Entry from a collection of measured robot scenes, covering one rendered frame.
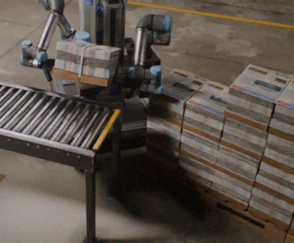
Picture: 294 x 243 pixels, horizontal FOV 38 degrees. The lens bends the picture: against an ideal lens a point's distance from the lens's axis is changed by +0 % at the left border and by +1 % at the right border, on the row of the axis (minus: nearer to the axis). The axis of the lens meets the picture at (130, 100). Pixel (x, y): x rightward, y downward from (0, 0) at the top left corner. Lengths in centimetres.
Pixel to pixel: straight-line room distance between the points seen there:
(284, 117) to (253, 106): 19
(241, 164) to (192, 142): 37
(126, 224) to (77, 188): 51
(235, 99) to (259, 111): 16
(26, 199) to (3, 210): 18
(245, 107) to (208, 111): 27
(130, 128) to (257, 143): 121
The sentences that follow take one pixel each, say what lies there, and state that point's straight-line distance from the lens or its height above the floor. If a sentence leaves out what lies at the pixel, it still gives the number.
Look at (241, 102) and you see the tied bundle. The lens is 277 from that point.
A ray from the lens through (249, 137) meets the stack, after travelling 289.
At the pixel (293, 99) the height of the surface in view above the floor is 107.
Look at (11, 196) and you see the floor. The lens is 345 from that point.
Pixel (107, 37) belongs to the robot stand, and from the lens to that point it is 341.
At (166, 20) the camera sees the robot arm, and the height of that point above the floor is 129.
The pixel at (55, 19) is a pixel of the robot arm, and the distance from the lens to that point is 303.
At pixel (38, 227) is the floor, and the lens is 322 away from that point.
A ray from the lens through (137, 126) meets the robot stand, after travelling 369.
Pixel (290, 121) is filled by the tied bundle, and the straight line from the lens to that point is 272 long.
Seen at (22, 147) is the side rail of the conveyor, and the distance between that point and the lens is 270.
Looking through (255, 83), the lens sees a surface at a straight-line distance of 282.
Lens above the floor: 244
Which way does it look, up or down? 34 degrees down
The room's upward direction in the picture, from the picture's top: 3 degrees clockwise
